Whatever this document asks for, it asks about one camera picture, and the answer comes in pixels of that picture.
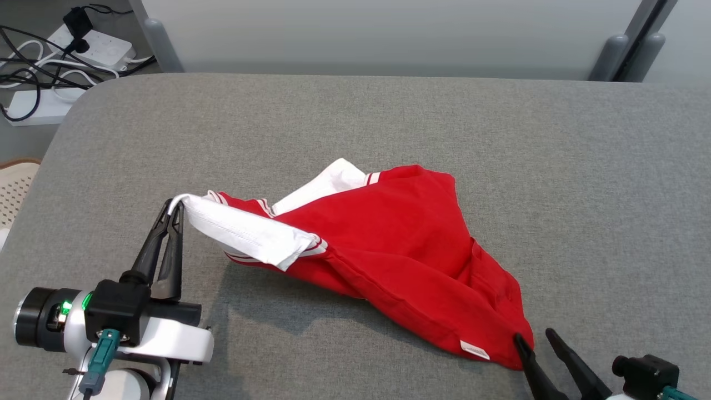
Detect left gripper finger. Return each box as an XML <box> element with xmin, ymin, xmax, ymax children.
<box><xmin>125</xmin><ymin>200</ymin><xmax>174</xmax><ymax>278</ymax></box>
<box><xmin>151</xmin><ymin>203</ymin><xmax>184</xmax><ymax>301</ymax></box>

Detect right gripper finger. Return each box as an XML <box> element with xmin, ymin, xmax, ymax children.
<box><xmin>545</xmin><ymin>328</ymin><xmax>613</xmax><ymax>400</ymax></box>
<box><xmin>513</xmin><ymin>332</ymin><xmax>569</xmax><ymax>400</ymax></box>

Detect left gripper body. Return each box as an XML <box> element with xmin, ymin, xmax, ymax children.
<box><xmin>14</xmin><ymin>287</ymin><xmax>214</xmax><ymax>364</ymax></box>

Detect red t-shirt white sleeves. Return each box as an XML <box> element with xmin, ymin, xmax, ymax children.
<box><xmin>172</xmin><ymin>158</ymin><xmax>535</xmax><ymax>372</ymax></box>

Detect beige perforated laundry basket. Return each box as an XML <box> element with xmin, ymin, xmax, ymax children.
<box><xmin>0</xmin><ymin>158</ymin><xmax>42</xmax><ymax>229</ymax></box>

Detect white power strip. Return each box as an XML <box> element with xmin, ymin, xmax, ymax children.
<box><xmin>6</xmin><ymin>88</ymin><xmax>87</xmax><ymax>127</ymax></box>
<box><xmin>47</xmin><ymin>29</ymin><xmax>137</xmax><ymax>72</ymax></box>

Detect grey rounded partition foot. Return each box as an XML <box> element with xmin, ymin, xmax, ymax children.
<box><xmin>590</xmin><ymin>33</ymin><xmax>632</xmax><ymax>81</ymax></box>
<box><xmin>633</xmin><ymin>33</ymin><xmax>666</xmax><ymax>83</ymax></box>
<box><xmin>144</xmin><ymin>18</ymin><xmax>185</xmax><ymax>73</ymax></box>

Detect black plug adapter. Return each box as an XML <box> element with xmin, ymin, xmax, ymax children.
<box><xmin>63</xmin><ymin>6</ymin><xmax>94</xmax><ymax>38</ymax></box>

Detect white partition panel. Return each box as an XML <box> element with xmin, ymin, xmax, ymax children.
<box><xmin>142</xmin><ymin>0</ymin><xmax>645</xmax><ymax>81</ymax></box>
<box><xmin>644</xmin><ymin>0</ymin><xmax>711</xmax><ymax>84</ymax></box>

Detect right arm cable teal connector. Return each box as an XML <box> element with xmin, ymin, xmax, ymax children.
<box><xmin>661</xmin><ymin>386</ymin><xmax>702</xmax><ymax>400</ymax></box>

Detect grey partition post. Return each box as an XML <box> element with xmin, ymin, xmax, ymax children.
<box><xmin>128</xmin><ymin>0</ymin><xmax>185</xmax><ymax>73</ymax></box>

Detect white power strips with cables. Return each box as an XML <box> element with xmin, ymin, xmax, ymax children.
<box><xmin>0</xmin><ymin>25</ymin><xmax>156</xmax><ymax>76</ymax></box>

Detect thick white looped cord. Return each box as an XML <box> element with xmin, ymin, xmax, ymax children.
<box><xmin>0</xmin><ymin>39</ymin><xmax>120</xmax><ymax>89</ymax></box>

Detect thin black adapter cable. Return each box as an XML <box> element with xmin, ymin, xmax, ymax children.
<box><xmin>89</xmin><ymin>3</ymin><xmax>134</xmax><ymax>16</ymax></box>

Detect grey post with black strip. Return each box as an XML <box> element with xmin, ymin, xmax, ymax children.
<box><xmin>589</xmin><ymin>0</ymin><xmax>679</xmax><ymax>83</ymax></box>

